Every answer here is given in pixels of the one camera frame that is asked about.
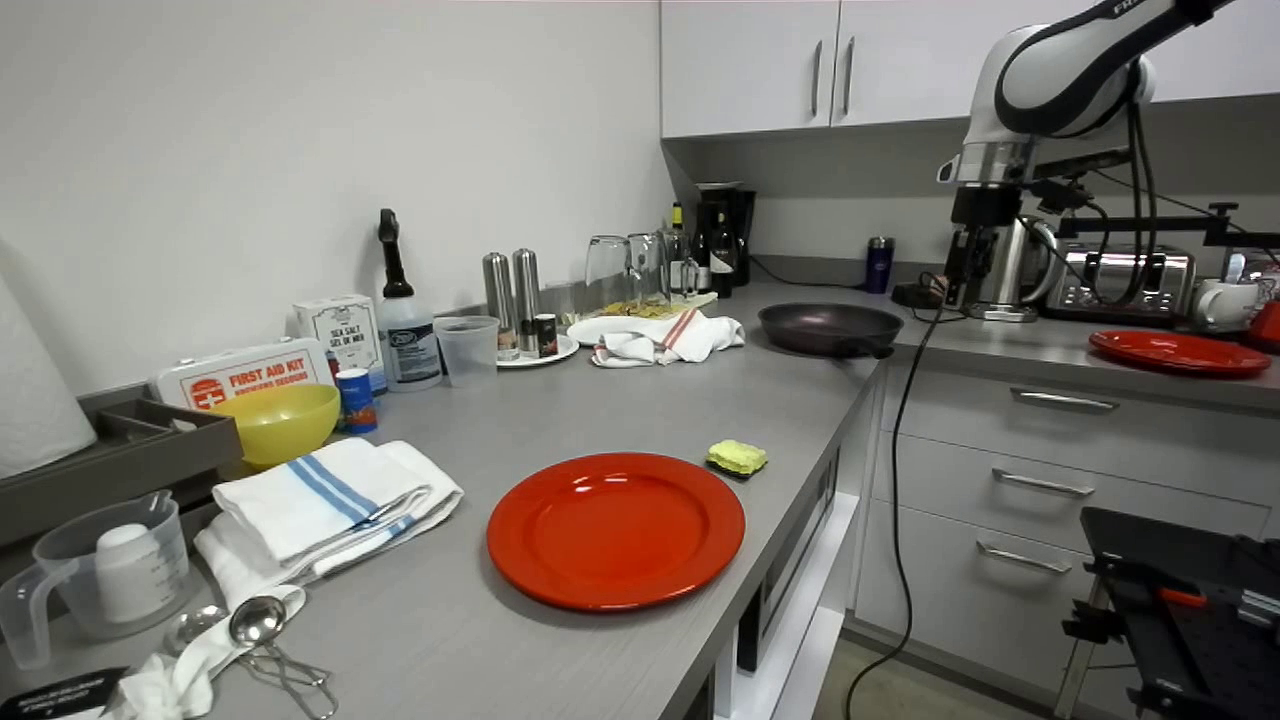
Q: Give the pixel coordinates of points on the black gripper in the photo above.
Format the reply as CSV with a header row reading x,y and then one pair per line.
x,y
987,208

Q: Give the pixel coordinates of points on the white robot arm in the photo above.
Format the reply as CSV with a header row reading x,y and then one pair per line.
x,y
1066,75

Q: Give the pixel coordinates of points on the steel kettle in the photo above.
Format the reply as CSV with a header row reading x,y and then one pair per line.
x,y
1020,266

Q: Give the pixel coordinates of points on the black round base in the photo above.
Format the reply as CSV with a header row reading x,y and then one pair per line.
x,y
920,291

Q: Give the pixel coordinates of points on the blue cylindrical object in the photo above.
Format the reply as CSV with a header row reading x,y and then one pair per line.
x,y
876,266

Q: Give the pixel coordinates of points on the steel toaster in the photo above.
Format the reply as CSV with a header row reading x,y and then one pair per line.
x,y
1135,280

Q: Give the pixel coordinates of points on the red plate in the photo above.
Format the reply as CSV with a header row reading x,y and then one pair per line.
x,y
1182,352
612,535

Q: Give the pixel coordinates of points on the black coffee maker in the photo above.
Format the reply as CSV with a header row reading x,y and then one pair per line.
x,y
727,241

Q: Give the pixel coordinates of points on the white mug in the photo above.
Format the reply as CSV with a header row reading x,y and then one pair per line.
x,y
1224,305

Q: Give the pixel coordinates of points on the grey drawer cabinet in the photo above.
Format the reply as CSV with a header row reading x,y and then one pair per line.
x,y
1173,454

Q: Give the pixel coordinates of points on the white towel red stripe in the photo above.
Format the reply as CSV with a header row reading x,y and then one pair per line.
x,y
692,333

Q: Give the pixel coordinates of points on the slim dark bottle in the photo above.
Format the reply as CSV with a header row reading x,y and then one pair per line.
x,y
676,241

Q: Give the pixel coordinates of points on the white upper cabinet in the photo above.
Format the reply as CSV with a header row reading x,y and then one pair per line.
x,y
744,66

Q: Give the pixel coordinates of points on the yellow sponge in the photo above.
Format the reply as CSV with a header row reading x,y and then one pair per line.
x,y
738,458

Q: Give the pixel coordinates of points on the red pot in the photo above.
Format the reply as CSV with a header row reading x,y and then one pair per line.
x,y
1268,326

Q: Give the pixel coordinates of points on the upturned clear glass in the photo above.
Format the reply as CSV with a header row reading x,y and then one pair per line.
x,y
604,262
646,256

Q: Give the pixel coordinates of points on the colourful placemat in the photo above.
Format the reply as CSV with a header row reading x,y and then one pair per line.
x,y
640,305

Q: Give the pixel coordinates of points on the white dinner plate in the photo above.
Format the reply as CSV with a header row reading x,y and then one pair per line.
x,y
604,326

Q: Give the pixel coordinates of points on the black equipment stand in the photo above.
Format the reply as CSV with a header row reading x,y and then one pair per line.
x,y
1173,641

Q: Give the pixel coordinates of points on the small dark spice jar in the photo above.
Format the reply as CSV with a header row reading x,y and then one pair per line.
x,y
544,338

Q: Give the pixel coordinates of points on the steel shaker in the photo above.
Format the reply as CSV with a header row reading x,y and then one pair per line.
x,y
531,280
496,286

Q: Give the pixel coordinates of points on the small white plate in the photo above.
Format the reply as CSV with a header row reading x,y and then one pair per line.
x,y
514,362

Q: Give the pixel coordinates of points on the translucent plastic cup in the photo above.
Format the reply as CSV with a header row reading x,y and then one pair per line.
x,y
464,350

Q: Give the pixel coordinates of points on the clear spray bottle black nozzle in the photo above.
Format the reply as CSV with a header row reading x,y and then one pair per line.
x,y
405,340

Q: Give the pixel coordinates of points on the small blue can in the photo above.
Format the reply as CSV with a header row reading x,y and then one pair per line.
x,y
354,407

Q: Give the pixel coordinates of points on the small white box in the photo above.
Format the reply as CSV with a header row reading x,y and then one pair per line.
x,y
336,331

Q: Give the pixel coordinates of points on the white towel blue stripes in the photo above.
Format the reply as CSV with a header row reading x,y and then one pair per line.
x,y
323,500

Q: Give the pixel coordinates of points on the white first aid box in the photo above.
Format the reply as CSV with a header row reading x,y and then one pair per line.
x,y
242,379

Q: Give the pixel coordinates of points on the crumpled white cloth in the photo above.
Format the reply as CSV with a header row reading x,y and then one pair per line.
x,y
234,564

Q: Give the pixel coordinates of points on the metal spoon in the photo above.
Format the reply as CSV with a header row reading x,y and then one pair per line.
x,y
257,620

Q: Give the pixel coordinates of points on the grey tray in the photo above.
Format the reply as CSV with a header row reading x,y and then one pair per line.
x,y
123,466

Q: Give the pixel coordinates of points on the small white cup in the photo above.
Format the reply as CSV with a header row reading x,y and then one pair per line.
x,y
135,572

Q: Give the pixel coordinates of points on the white paper towel roll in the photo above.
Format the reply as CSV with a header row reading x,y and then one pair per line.
x,y
42,384

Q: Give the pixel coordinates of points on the clear measuring cup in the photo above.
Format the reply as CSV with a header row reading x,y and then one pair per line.
x,y
66,563

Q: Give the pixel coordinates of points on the flat black object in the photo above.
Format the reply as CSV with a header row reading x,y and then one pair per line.
x,y
53,696

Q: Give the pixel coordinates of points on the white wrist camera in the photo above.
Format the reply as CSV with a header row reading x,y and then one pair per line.
x,y
968,165

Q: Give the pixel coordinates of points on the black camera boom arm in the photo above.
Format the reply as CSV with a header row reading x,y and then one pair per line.
x,y
1173,226

